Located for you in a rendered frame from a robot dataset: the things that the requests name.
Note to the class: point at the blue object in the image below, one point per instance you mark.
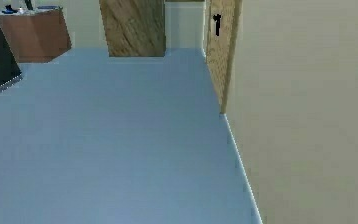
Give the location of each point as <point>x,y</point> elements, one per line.
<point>9,10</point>

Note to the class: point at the light wooden room door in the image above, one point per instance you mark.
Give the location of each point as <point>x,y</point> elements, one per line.
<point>220,60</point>
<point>135,28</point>

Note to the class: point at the brown wooden cupboard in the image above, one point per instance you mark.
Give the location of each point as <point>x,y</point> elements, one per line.
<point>37,35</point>

